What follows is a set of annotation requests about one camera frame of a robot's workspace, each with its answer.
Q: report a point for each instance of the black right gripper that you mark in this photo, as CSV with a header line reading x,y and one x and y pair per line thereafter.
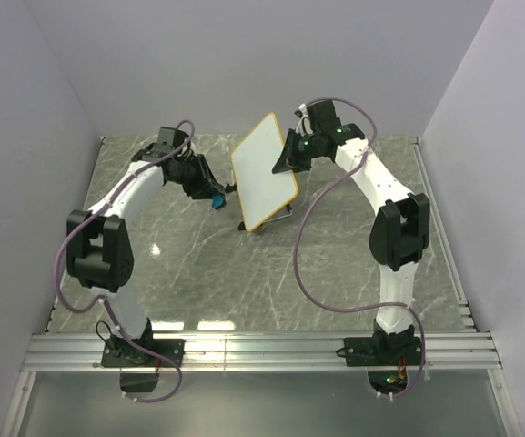
x,y
288,162

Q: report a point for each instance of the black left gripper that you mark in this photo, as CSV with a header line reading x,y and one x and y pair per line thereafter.
x,y
206,185

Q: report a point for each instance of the blue whiteboard eraser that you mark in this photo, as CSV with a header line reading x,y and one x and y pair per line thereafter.
x,y
218,201

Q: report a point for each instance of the yellow framed whiteboard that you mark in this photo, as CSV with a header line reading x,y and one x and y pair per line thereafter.
x,y
262,193

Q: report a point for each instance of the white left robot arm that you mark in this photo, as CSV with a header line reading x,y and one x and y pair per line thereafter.
x,y
99,252

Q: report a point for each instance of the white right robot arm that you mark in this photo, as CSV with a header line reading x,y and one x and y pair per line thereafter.
x,y
397,240

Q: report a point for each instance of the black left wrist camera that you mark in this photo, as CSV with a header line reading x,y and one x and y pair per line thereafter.
x,y
170,138

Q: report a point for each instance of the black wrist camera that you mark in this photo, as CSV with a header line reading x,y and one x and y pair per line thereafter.
x,y
170,138
322,116

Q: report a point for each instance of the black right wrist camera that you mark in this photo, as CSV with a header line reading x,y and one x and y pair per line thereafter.
x,y
322,116

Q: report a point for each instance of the metal wire easel stand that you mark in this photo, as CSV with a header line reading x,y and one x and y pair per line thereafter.
x,y
286,211

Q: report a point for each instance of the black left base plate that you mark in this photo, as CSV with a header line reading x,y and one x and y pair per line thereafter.
x,y
120,354

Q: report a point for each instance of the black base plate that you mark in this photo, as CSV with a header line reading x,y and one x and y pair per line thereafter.
x,y
120,354
374,352

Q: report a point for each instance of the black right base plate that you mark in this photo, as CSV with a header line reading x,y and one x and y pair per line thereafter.
x,y
374,352

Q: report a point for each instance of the aluminium mounting rail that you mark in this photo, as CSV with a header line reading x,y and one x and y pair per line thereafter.
x,y
229,351

